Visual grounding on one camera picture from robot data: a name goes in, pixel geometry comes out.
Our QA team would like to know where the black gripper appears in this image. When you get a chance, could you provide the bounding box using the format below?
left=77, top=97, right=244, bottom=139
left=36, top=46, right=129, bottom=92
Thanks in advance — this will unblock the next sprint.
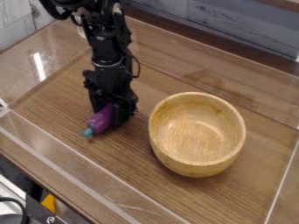
left=82, top=60, right=137, bottom=127

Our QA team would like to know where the purple toy eggplant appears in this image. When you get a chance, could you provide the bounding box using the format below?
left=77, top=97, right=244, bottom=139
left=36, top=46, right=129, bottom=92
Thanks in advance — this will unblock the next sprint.
left=82, top=103, right=112, bottom=137

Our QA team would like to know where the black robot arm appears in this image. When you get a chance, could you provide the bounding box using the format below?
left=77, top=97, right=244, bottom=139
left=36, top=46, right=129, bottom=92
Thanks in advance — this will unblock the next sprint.
left=38, top=0, right=141, bottom=126

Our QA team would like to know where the brown wooden bowl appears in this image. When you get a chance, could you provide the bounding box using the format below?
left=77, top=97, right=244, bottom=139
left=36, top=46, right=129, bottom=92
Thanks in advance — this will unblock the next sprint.
left=148, top=92, right=247, bottom=178

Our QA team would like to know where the yellow black device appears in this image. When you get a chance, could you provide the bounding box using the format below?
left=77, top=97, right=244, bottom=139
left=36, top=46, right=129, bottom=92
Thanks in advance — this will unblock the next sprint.
left=25, top=192, right=70, bottom=224

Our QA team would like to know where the clear acrylic corner bracket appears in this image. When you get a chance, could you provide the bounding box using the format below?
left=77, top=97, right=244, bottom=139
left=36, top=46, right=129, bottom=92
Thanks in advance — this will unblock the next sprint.
left=74, top=16, right=86, bottom=40

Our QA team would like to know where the clear acrylic tray wall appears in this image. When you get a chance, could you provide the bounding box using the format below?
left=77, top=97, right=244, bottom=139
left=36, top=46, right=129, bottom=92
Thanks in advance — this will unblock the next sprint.
left=0, top=13, right=299, bottom=224

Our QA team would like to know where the black cable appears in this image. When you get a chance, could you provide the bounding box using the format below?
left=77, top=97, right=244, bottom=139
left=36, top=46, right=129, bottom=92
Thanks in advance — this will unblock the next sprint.
left=0, top=197, right=29, bottom=224

